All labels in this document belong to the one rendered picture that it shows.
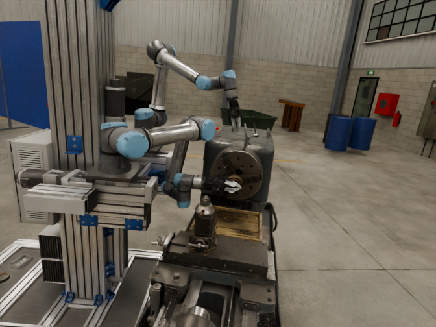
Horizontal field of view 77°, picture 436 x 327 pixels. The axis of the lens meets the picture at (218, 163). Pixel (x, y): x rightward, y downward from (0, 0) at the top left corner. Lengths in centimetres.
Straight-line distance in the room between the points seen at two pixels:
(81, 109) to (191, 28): 1035
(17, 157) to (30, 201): 36
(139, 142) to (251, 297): 74
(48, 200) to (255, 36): 1125
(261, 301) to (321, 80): 1224
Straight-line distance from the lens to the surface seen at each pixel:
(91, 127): 157
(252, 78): 1196
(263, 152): 176
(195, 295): 112
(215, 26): 1184
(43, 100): 663
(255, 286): 114
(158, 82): 188
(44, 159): 167
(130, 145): 120
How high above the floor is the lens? 164
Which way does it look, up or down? 18 degrees down
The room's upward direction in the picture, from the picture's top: 5 degrees clockwise
